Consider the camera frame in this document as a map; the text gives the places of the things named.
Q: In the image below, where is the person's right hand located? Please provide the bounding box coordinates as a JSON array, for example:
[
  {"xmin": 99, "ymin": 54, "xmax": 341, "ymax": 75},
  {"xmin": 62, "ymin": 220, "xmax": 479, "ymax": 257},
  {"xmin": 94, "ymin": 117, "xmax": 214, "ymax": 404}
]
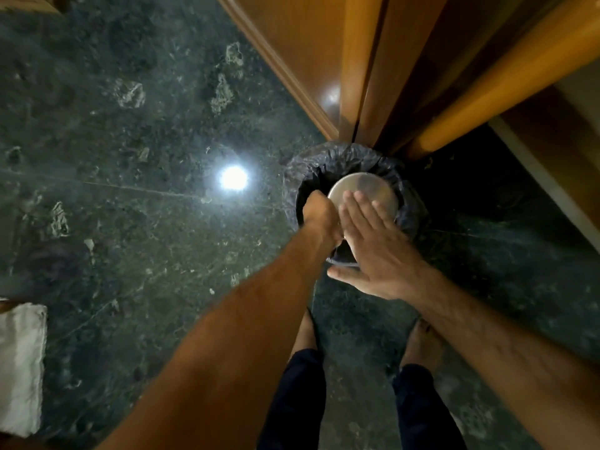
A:
[{"xmin": 327, "ymin": 190, "xmax": 429, "ymax": 301}]

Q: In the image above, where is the person's left hand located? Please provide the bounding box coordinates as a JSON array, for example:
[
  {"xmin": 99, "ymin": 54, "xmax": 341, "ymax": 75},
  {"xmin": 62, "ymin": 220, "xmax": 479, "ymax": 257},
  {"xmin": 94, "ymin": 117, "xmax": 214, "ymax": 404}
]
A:
[{"xmin": 302, "ymin": 190, "xmax": 344, "ymax": 249}]

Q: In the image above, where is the round steel plate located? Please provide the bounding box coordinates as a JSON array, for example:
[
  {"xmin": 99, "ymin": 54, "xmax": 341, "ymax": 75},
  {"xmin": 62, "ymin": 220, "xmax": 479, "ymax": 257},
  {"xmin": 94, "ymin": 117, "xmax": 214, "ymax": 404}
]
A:
[{"xmin": 327, "ymin": 172, "xmax": 399, "ymax": 221}]

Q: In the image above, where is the person's right forearm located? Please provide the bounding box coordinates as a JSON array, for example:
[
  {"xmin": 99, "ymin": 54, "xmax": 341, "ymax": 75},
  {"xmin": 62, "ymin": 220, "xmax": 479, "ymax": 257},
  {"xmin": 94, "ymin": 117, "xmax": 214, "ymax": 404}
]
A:
[{"xmin": 412, "ymin": 267, "xmax": 600, "ymax": 450}]

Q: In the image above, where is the person's left forearm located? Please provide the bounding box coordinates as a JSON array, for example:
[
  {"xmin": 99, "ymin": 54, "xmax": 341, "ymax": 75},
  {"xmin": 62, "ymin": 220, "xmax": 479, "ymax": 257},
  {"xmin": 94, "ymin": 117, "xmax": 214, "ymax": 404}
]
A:
[{"xmin": 94, "ymin": 223, "xmax": 339, "ymax": 450}]

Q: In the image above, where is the bin with black liner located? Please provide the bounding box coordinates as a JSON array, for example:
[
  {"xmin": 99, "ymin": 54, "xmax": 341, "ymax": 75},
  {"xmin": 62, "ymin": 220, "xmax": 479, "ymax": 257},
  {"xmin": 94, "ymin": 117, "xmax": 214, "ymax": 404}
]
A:
[{"xmin": 283, "ymin": 142, "xmax": 428, "ymax": 268}]

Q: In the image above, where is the person's left leg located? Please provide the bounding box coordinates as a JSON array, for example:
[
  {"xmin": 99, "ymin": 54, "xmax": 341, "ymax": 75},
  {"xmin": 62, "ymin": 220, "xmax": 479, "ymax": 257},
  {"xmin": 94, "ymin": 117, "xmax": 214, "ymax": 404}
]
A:
[{"xmin": 257, "ymin": 310, "xmax": 327, "ymax": 450}]

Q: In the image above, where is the person's leg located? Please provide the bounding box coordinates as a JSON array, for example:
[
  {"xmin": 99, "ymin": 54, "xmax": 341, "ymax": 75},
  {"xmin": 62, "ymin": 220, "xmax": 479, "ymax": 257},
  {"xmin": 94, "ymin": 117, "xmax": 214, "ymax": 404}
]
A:
[
  {"xmin": 257, "ymin": 310, "xmax": 327, "ymax": 450},
  {"xmin": 393, "ymin": 318, "xmax": 467, "ymax": 450}
]

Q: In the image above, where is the person's right leg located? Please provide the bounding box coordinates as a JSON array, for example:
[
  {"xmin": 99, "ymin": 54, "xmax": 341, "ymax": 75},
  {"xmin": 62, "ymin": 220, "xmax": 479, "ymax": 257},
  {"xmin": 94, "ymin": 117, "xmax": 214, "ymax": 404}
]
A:
[{"xmin": 393, "ymin": 318, "xmax": 467, "ymax": 450}]

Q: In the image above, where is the white cloth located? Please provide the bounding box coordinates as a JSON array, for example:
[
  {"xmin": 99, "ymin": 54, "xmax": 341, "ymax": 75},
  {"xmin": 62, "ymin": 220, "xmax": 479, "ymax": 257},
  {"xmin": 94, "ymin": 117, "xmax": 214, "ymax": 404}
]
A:
[{"xmin": 0, "ymin": 302, "xmax": 48, "ymax": 438}]

